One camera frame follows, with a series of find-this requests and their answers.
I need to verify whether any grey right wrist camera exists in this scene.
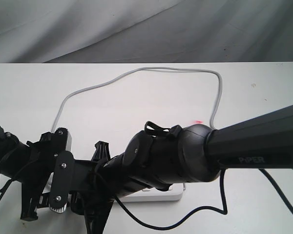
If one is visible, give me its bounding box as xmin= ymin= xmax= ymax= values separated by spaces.
xmin=49 ymin=151 xmax=74 ymax=214

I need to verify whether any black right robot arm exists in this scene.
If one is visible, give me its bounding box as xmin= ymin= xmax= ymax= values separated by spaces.
xmin=70 ymin=105 xmax=293 ymax=234

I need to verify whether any grey power cord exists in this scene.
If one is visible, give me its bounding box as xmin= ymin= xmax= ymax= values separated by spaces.
xmin=51 ymin=67 xmax=293 ymax=176

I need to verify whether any white five-outlet power strip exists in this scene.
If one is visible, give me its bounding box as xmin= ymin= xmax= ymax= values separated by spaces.
xmin=118 ymin=183 xmax=186 ymax=203

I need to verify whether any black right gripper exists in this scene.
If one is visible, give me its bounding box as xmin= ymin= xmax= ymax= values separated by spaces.
xmin=70 ymin=141 xmax=127 ymax=234

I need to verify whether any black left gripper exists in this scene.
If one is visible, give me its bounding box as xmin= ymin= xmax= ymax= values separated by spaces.
xmin=21 ymin=132 xmax=61 ymax=221

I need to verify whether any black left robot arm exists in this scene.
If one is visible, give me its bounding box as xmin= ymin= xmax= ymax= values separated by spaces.
xmin=0 ymin=126 xmax=71 ymax=221

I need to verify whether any grey backdrop cloth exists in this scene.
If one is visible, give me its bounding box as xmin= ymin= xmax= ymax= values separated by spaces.
xmin=0 ymin=0 xmax=293 ymax=63

